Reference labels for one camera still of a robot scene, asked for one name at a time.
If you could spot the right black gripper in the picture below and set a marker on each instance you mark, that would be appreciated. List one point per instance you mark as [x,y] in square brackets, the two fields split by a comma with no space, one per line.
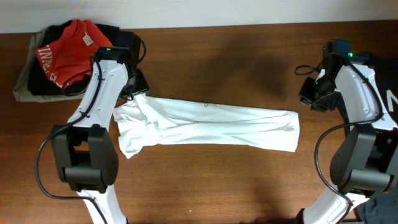
[307,98]

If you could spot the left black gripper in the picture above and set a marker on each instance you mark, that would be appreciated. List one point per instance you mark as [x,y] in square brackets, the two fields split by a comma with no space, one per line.
[143,86]

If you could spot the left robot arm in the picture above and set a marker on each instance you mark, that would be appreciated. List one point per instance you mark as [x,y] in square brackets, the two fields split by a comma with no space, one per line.
[85,156]

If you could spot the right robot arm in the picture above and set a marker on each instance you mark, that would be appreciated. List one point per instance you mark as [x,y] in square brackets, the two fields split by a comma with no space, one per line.
[332,206]

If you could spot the red folded t-shirt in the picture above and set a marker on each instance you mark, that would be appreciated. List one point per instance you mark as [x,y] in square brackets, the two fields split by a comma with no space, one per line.
[66,59]

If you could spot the black folded garment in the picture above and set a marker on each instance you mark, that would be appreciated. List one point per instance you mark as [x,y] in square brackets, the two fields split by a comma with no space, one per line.
[38,83]

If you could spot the grey folded garment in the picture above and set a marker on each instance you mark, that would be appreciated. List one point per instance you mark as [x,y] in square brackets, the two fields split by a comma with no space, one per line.
[20,91]

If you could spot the dark t-shirt white print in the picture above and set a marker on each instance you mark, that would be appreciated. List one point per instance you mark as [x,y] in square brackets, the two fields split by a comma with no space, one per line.
[366,162]

